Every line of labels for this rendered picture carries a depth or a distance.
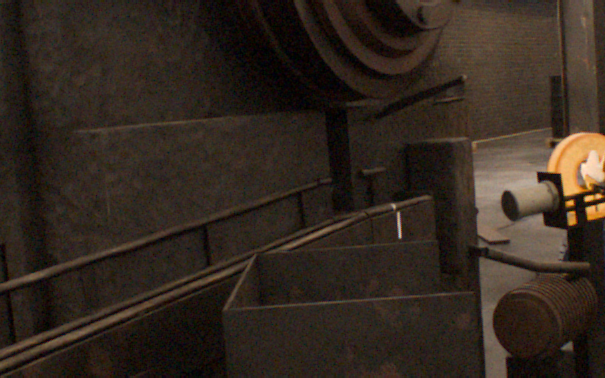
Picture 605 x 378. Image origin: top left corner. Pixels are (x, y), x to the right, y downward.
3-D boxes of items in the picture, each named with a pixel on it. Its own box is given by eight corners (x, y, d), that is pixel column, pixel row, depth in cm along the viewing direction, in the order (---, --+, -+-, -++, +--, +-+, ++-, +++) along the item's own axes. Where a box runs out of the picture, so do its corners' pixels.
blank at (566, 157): (540, 142, 160) (550, 142, 157) (608, 126, 165) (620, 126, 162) (552, 221, 162) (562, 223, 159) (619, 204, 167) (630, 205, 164)
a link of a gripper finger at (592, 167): (587, 141, 161) (618, 158, 153) (583, 170, 163) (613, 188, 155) (573, 143, 160) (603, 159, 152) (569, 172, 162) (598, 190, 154)
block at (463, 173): (409, 273, 156) (400, 142, 153) (430, 264, 162) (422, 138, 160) (462, 276, 149) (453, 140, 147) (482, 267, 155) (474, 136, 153)
